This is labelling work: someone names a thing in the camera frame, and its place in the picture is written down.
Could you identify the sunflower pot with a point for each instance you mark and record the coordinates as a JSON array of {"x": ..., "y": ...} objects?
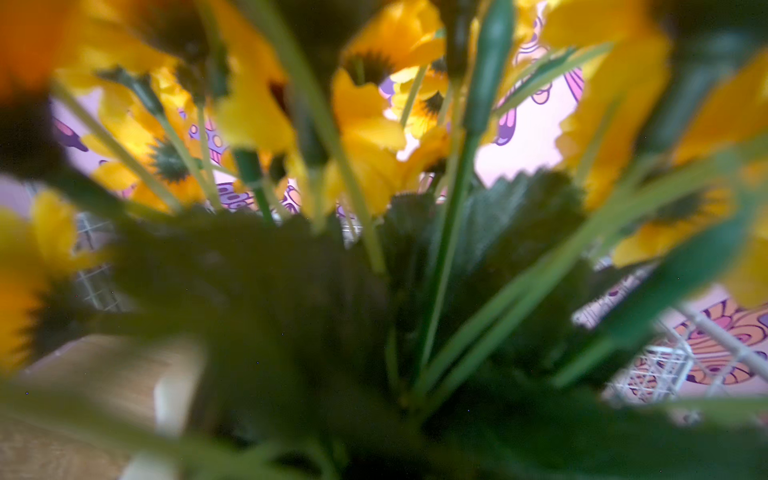
[{"x": 348, "y": 240}]

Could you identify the white wire wooden shelf rack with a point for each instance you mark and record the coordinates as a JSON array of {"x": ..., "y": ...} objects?
[{"x": 660, "y": 360}]

